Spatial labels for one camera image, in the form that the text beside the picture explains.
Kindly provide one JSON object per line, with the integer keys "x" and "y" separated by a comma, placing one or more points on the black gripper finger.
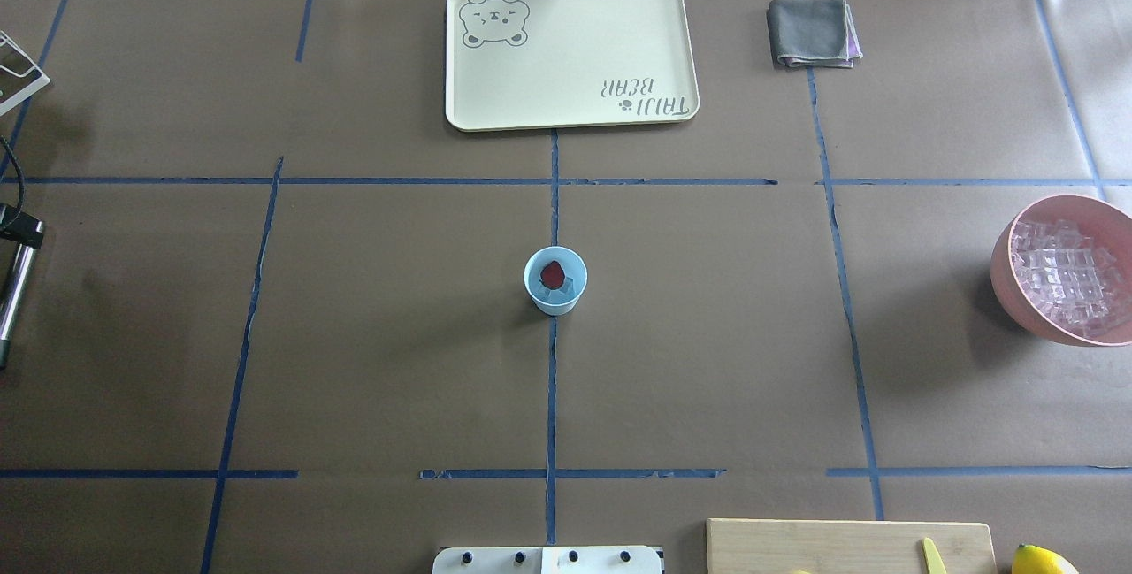
{"x": 19, "y": 227}

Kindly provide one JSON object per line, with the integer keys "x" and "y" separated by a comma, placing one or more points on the steel muddler black tip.
{"x": 14, "y": 289}

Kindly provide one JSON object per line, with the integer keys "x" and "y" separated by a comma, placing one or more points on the red strawberry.
{"x": 552, "y": 276}

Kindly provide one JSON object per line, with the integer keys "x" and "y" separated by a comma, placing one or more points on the light blue plastic cup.
{"x": 571, "y": 262}

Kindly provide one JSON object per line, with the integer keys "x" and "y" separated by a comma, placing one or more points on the clear ice cubes pile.
{"x": 1072, "y": 279}

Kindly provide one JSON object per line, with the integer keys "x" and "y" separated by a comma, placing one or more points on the cream bear tray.
{"x": 549, "y": 64}

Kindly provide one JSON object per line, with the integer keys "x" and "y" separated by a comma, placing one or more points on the bamboo cutting board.
{"x": 844, "y": 546}

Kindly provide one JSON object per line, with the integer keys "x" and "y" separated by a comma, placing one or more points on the grey folded cloth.
{"x": 813, "y": 33}

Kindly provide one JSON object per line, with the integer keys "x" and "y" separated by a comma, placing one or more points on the yellow plastic knife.
{"x": 934, "y": 563}

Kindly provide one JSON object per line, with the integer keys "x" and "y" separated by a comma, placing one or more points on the pink bowl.
{"x": 1100, "y": 220}

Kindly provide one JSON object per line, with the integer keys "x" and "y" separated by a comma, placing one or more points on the yellow lemon lower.
{"x": 1031, "y": 559}

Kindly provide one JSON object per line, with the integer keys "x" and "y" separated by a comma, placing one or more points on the white wire cup rack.
{"x": 21, "y": 76}

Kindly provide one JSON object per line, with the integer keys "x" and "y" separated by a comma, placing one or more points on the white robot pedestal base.
{"x": 550, "y": 559}

